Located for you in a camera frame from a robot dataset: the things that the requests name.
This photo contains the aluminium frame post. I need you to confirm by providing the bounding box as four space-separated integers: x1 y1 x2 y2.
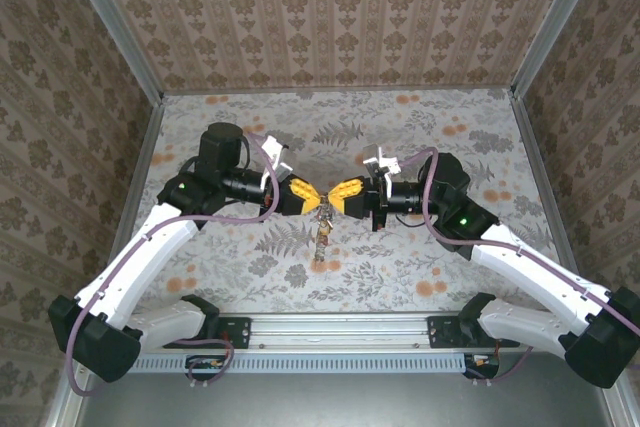
57 0 167 104
510 0 611 101

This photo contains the white slotted cable duct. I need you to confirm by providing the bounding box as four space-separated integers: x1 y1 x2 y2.
130 350 501 376

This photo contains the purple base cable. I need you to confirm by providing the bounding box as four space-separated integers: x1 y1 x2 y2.
472 344 536 384
169 338 235 389

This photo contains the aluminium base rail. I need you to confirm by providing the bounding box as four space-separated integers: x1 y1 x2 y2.
219 313 437 351

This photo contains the aluminium side frame rail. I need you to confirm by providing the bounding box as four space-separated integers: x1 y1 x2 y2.
509 89 640 427
44 94 167 427

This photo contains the metal keyring bunch with keys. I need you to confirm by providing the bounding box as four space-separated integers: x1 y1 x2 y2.
312 192 337 268

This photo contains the floral patterned table cover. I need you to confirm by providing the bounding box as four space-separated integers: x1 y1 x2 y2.
105 88 577 317

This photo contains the grey metal front panel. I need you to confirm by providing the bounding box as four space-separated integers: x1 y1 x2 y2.
74 371 619 427

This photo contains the black connector with wires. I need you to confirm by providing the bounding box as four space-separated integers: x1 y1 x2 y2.
463 352 502 381
185 354 227 381

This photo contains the aluminium back frame rail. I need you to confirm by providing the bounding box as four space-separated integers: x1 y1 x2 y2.
160 85 517 97

